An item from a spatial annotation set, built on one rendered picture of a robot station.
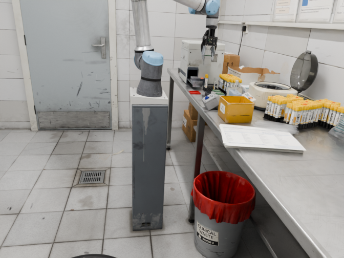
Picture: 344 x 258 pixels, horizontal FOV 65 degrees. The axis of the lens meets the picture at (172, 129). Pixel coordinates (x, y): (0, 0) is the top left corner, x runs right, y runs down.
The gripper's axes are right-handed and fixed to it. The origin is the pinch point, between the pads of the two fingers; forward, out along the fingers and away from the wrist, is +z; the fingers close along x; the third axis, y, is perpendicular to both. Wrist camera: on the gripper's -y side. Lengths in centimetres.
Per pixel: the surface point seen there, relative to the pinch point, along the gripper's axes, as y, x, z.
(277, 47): -16, 54, -8
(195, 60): -19.3, -4.6, 4.2
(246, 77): 7.7, 25.8, 9.9
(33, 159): -60, -147, 110
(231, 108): 63, -1, 14
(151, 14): -149, -35, -27
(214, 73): -20.4, 10.9, 13.8
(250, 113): 63, 9, 17
